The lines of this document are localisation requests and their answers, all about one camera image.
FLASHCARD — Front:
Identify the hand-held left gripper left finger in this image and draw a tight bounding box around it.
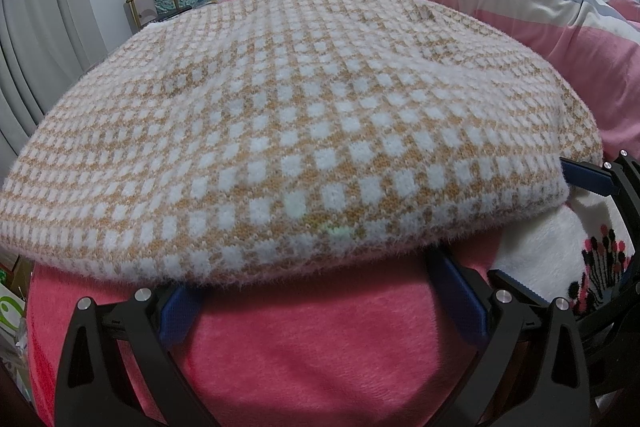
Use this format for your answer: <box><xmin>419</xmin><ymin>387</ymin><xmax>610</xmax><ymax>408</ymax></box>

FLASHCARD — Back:
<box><xmin>56</xmin><ymin>284</ymin><xmax>221</xmax><ymax>427</ymax></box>

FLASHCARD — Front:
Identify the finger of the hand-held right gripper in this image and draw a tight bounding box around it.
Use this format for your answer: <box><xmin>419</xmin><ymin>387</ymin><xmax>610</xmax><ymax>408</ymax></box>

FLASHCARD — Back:
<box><xmin>559</xmin><ymin>149</ymin><xmax>640</xmax><ymax>258</ymax></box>
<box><xmin>487</xmin><ymin>269</ymin><xmax>640</xmax><ymax>358</ymax></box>

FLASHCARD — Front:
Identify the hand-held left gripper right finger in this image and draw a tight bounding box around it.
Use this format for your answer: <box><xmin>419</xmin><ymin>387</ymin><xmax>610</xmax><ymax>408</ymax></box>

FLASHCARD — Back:
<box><xmin>425</xmin><ymin>247</ymin><xmax>593</xmax><ymax>427</ymax></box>

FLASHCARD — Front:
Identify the beige white checkered sweater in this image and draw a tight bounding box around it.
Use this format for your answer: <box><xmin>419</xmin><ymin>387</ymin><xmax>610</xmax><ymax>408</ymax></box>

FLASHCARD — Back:
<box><xmin>0</xmin><ymin>0</ymin><xmax>606</xmax><ymax>293</ymax></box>

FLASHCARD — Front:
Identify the pink floral fleece blanket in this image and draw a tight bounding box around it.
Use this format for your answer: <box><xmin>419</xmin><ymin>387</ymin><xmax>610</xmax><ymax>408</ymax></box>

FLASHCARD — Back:
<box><xmin>25</xmin><ymin>0</ymin><xmax>640</xmax><ymax>427</ymax></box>

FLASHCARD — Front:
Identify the green white cardboard box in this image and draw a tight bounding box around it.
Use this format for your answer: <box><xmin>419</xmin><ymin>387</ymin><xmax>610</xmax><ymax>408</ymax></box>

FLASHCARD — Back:
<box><xmin>0</xmin><ymin>254</ymin><xmax>31</xmax><ymax>358</ymax></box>

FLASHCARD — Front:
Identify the grey curtain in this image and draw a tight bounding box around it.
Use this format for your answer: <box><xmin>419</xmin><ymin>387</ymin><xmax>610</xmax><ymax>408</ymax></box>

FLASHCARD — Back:
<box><xmin>0</xmin><ymin>0</ymin><xmax>108</xmax><ymax>148</ymax></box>

